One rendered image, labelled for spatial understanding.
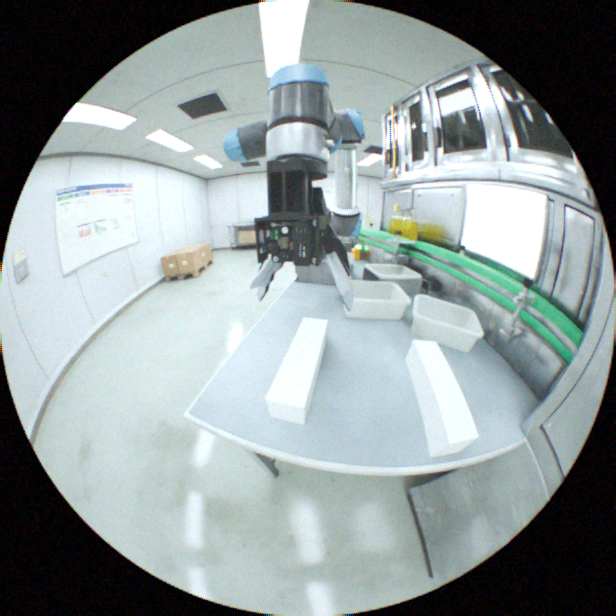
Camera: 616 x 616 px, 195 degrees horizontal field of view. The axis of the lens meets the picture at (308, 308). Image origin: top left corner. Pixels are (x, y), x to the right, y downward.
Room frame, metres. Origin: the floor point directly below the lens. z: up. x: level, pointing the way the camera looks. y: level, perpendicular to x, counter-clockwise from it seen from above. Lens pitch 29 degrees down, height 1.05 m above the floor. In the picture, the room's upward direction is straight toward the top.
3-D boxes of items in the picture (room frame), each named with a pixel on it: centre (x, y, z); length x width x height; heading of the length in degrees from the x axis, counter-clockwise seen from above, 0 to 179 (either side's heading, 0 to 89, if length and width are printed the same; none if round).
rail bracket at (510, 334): (0.21, -0.54, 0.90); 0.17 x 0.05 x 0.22; 96
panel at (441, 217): (0.74, -0.74, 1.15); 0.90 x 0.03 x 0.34; 6
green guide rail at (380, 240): (1.75, -0.37, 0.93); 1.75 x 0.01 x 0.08; 6
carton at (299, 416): (0.26, 0.01, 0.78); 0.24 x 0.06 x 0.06; 167
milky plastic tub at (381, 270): (0.73, -0.38, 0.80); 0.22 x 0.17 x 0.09; 96
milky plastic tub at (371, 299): (0.53, -0.22, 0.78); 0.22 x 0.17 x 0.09; 85
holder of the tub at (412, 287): (0.73, -0.41, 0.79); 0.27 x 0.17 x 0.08; 96
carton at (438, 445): (0.16, -0.25, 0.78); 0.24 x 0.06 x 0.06; 170
